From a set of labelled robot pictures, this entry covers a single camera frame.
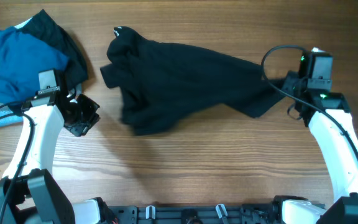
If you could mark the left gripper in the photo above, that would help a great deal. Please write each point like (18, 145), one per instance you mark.
(84, 116)

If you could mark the black sports shirt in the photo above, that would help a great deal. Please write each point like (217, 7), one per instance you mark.
(162, 83)

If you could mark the right white rail clip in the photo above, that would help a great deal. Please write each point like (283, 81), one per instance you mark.
(221, 211)

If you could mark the left white rail clip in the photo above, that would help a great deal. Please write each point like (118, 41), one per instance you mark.
(150, 212)

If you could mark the black folded garment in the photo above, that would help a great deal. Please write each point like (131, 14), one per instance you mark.
(41, 26)

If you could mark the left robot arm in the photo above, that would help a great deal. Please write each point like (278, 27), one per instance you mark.
(28, 192)

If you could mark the white rail clip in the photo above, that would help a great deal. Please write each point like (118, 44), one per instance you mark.
(150, 212)
(221, 211)

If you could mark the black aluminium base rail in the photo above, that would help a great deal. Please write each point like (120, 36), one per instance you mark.
(243, 214)

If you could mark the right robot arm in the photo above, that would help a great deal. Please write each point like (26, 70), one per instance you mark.
(328, 117)

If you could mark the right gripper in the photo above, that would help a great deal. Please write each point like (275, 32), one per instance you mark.
(289, 82)

